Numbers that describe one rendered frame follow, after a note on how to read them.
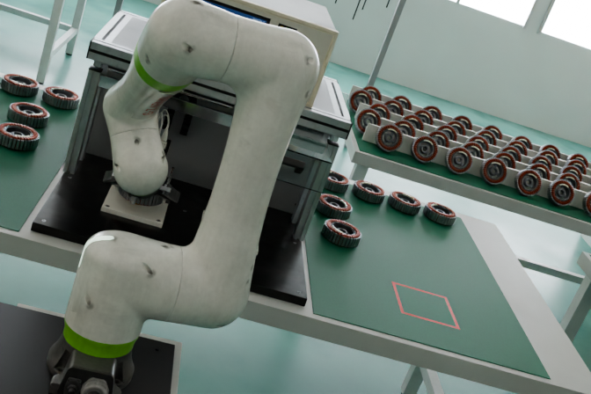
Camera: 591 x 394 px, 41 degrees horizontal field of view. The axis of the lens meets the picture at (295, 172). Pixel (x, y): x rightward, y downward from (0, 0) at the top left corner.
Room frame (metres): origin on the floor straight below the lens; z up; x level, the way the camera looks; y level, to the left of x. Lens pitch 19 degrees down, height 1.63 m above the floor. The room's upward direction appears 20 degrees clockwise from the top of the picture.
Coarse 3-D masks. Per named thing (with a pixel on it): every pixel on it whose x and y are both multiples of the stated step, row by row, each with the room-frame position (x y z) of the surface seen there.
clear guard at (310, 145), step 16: (304, 128) 1.96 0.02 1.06; (288, 144) 1.79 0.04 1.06; (304, 144) 1.83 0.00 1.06; (320, 144) 1.88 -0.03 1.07; (304, 160) 1.75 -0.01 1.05; (320, 160) 1.77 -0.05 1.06; (288, 176) 1.71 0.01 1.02; (304, 176) 1.73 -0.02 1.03; (320, 176) 1.74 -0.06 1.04; (320, 192) 1.71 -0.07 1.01
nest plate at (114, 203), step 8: (112, 192) 1.82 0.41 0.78; (112, 200) 1.77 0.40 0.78; (120, 200) 1.79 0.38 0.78; (104, 208) 1.72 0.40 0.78; (112, 208) 1.73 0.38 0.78; (120, 208) 1.74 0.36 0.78; (128, 208) 1.76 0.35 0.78; (136, 208) 1.77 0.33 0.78; (144, 208) 1.79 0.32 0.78; (152, 208) 1.80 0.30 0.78; (160, 208) 1.82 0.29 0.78; (128, 216) 1.73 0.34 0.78; (136, 216) 1.73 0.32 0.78; (144, 216) 1.75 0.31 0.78; (152, 216) 1.76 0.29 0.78; (160, 216) 1.78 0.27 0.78; (152, 224) 1.74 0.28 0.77; (160, 224) 1.74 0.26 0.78
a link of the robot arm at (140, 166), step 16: (112, 144) 1.49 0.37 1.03; (128, 144) 1.47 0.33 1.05; (144, 144) 1.48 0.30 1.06; (160, 144) 1.51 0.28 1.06; (128, 160) 1.46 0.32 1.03; (144, 160) 1.46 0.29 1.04; (160, 160) 1.49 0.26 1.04; (128, 176) 1.45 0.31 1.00; (144, 176) 1.45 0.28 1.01; (160, 176) 1.48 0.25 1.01; (128, 192) 1.47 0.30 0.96; (144, 192) 1.46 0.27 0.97
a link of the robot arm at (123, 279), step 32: (96, 256) 1.12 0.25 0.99; (128, 256) 1.13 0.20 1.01; (160, 256) 1.17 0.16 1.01; (96, 288) 1.11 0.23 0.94; (128, 288) 1.12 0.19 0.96; (160, 288) 1.14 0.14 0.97; (64, 320) 1.14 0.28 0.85; (96, 320) 1.11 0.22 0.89; (128, 320) 1.13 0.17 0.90; (160, 320) 1.16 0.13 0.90; (96, 352) 1.11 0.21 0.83; (128, 352) 1.15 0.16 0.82
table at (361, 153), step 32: (352, 96) 3.57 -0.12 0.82; (352, 128) 3.30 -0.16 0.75; (384, 128) 3.14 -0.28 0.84; (448, 128) 3.50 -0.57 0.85; (352, 160) 3.01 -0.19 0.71; (384, 160) 3.03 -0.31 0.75; (416, 160) 3.16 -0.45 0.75; (448, 160) 3.17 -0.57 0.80; (512, 160) 3.39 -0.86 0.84; (544, 160) 3.58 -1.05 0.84; (576, 160) 3.77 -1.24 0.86; (448, 192) 3.07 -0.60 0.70; (480, 192) 3.09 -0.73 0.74; (512, 192) 3.22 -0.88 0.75; (576, 224) 3.16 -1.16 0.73
